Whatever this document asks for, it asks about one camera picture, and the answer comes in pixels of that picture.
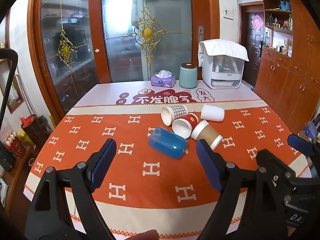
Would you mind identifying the wooden picture frame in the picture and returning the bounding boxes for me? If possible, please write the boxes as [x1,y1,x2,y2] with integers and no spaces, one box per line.
[5,74,25,114]

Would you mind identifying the wooden wall cabinet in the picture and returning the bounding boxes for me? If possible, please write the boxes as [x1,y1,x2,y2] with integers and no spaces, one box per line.
[254,0,320,137]

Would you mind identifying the purple tissue box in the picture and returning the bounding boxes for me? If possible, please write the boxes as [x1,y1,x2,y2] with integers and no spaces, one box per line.
[150,70,176,88]

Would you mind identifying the white countertop appliance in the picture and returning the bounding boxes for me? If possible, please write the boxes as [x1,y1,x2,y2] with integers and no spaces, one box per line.
[201,52,244,89]

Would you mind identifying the wooden framed glass door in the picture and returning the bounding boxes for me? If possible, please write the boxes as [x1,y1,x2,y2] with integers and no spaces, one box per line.
[29,0,112,117]
[89,0,220,83]

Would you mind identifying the red paper cup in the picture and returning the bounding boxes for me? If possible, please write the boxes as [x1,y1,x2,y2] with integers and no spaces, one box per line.
[172,113,199,139]

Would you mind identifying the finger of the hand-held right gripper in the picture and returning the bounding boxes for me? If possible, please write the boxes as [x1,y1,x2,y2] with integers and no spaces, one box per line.
[256,149,298,181]
[287,134,320,157]

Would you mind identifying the dark entrance door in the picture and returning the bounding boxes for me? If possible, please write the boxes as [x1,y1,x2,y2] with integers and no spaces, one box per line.
[246,11,264,88]

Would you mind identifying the plain white paper cup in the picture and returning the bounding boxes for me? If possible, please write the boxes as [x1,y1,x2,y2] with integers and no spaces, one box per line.
[201,104,225,122]

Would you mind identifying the pack of red cans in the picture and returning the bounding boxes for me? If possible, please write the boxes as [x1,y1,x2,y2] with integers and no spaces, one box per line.
[2,129,26,157]

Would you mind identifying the red door decoration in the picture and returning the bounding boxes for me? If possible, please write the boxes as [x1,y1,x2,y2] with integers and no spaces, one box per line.
[252,14,263,32]

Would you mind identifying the black basket with red filling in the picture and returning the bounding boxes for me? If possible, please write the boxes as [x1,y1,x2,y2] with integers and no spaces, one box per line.
[21,114,53,148]

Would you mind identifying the checkered paper cup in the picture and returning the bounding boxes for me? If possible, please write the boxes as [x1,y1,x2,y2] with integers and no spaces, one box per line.
[161,105,188,126]

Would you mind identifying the white folded towel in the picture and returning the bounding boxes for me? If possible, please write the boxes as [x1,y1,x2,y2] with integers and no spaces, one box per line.
[198,39,249,67]

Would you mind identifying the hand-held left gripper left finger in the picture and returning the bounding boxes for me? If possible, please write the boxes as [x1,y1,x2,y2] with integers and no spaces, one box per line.
[24,138,117,240]

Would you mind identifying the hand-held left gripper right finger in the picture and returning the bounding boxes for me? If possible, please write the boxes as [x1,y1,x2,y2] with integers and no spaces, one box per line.
[196,139,290,240]

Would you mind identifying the blue plastic cup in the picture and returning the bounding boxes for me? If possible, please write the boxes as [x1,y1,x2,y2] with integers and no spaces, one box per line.
[147,127,188,159]

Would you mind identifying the orange patterned tablecloth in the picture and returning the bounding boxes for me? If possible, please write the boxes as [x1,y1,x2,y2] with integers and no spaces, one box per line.
[23,80,312,240]

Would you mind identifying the blue bag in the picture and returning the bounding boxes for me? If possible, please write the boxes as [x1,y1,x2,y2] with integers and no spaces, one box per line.
[303,114,320,141]

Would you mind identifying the black metal chair frame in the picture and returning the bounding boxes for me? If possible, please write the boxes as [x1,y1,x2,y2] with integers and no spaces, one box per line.
[0,49,19,133]

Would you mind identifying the brown sleeved paper cup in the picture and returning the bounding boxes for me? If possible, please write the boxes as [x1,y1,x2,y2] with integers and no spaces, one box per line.
[191,120,223,151]

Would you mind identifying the person's left hand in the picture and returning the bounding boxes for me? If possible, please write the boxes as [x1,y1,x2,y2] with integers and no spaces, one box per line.
[124,230,160,240]

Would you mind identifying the teal canister with brown lid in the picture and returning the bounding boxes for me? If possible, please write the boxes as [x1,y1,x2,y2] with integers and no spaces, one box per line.
[179,62,199,89]

